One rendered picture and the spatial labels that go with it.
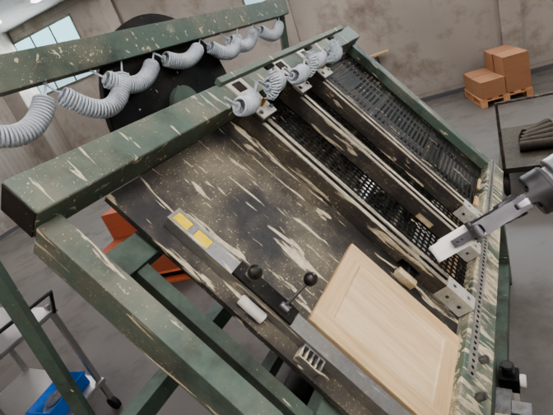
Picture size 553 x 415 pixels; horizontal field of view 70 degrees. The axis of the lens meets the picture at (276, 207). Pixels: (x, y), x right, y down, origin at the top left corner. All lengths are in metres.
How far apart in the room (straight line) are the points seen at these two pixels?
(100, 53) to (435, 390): 1.55
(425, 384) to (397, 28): 7.38
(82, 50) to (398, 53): 7.14
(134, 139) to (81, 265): 0.36
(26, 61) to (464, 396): 1.64
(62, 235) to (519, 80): 6.79
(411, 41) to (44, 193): 7.70
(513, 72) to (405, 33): 2.14
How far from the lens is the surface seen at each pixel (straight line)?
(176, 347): 0.89
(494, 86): 7.07
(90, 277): 0.92
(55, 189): 0.96
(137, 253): 1.06
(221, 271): 1.04
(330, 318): 1.16
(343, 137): 1.71
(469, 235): 0.71
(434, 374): 1.38
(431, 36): 8.25
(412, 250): 1.52
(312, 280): 0.99
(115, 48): 1.67
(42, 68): 1.49
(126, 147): 1.08
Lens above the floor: 1.98
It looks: 22 degrees down
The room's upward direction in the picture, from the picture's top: 20 degrees counter-clockwise
